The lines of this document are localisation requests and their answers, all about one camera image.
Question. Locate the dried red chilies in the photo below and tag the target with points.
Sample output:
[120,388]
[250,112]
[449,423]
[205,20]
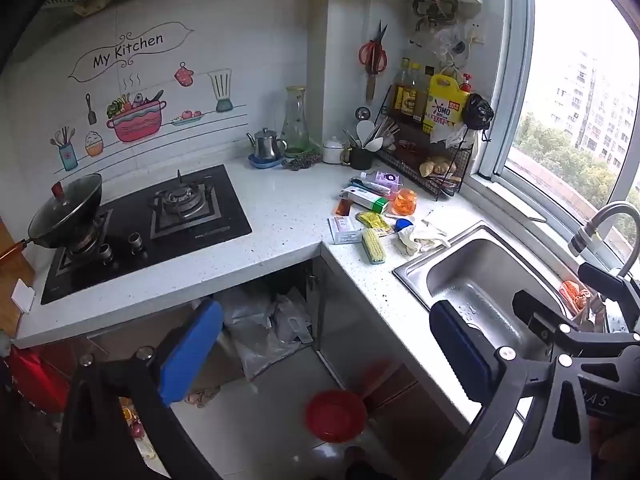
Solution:
[407,147]

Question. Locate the blue pink plastic packet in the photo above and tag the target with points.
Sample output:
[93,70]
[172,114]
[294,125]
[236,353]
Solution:
[370,188]

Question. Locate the orange mesh scrubber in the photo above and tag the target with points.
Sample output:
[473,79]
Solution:
[572,295]

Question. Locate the white plastic bag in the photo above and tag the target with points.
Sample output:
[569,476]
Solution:
[447,135]

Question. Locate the yellow detergent jug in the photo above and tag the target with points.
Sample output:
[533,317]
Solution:
[447,105]

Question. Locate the ginger roots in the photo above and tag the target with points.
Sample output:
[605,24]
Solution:
[440,166]

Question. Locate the white rice paddle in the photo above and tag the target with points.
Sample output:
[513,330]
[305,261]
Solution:
[364,127]

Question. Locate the red sauce packets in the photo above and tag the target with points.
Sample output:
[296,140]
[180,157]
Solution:
[445,181]

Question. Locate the white paper towel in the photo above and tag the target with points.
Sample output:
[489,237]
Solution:
[452,216]

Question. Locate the stainless steel sink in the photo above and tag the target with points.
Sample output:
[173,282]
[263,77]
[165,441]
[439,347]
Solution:
[480,280]

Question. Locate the red plastic basin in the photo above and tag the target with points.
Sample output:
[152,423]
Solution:
[335,417]

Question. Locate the purple label plastic bottle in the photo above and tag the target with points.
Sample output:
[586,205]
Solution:
[382,178]

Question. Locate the hanging clear plastic bag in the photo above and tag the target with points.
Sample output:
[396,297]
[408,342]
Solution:
[447,42]

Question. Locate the yellow scrub brush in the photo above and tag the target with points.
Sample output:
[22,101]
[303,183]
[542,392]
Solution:
[372,247]

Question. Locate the kitchen wall sticker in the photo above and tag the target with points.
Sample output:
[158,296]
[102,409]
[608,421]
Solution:
[135,120]

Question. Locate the black gas stove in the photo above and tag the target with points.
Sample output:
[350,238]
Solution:
[230,220]

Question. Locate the brown bottle yellow cap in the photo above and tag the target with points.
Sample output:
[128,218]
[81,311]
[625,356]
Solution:
[413,95]

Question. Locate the steel oil pot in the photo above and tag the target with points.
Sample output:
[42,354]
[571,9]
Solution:
[267,145]

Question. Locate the black wok with lid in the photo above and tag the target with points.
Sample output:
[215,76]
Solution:
[70,215]

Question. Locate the white lidded jar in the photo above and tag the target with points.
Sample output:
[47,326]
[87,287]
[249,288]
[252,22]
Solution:
[332,151]

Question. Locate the red bag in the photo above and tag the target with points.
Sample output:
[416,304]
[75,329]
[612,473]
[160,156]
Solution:
[35,380]

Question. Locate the white wall switch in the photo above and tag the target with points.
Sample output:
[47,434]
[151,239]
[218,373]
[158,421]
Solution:
[22,296]

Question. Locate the brown sauce sachet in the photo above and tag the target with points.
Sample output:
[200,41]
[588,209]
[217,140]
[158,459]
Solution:
[345,207]

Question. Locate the blue dish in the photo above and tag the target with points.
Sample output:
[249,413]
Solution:
[265,164]

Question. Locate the yellow snack packet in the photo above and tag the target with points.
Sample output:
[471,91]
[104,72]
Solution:
[372,221]

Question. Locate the glass carafe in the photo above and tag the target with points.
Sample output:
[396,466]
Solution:
[295,120]

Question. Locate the steel faucet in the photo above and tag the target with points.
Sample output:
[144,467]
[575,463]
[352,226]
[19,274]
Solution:
[600,220]

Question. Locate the black plastic bag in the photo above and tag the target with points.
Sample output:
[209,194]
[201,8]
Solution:
[477,110]

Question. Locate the blue round lid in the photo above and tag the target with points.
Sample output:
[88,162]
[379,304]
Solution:
[404,225]

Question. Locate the orange plastic cup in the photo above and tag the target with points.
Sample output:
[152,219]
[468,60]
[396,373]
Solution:
[405,202]

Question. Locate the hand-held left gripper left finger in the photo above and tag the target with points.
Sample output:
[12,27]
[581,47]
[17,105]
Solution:
[192,350]

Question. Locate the black mug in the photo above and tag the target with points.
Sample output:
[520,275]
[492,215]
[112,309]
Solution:
[361,159]

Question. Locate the white wall socket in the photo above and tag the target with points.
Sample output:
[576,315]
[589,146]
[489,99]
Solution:
[476,35]

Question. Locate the clear plastic bags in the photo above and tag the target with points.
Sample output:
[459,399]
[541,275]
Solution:
[270,330]

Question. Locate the green white medicine box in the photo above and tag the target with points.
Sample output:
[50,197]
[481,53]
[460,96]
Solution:
[365,200]

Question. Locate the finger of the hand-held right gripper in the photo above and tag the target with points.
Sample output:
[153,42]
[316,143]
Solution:
[537,312]
[607,282]

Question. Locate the small white carton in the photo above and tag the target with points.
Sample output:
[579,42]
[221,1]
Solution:
[345,230]

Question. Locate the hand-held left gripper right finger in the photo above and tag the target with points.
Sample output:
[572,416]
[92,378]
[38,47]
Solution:
[460,355]

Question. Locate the green plastic dish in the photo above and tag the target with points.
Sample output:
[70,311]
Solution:
[301,152]

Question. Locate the window frame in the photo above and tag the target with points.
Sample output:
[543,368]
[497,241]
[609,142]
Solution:
[507,85]

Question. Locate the white ladle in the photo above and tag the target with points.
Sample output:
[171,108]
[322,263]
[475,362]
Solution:
[373,143]

